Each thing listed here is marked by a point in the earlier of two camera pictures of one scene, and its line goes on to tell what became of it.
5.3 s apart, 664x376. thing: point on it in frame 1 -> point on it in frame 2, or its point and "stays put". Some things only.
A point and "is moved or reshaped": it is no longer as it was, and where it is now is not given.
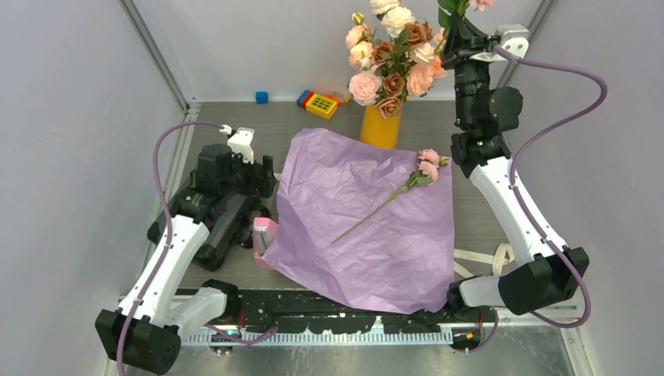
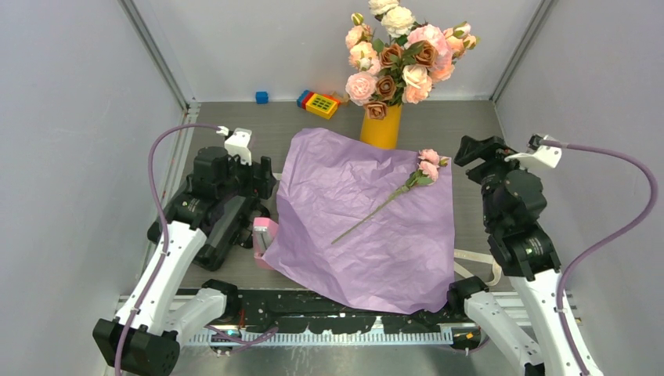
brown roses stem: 419,33 is moved or reshaped
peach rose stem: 442,47 is moved or reshaped
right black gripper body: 470,75 -> 488,173
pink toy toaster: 265,232 stays put
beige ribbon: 503,254 stays put
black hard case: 231,218 stays put
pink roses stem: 448,7 -> 433,34
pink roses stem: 429,163 stays put
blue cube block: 261,97 stays put
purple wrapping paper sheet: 363,222 stays put
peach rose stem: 420,77 is moved or reshaped
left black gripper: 258,186 stays put
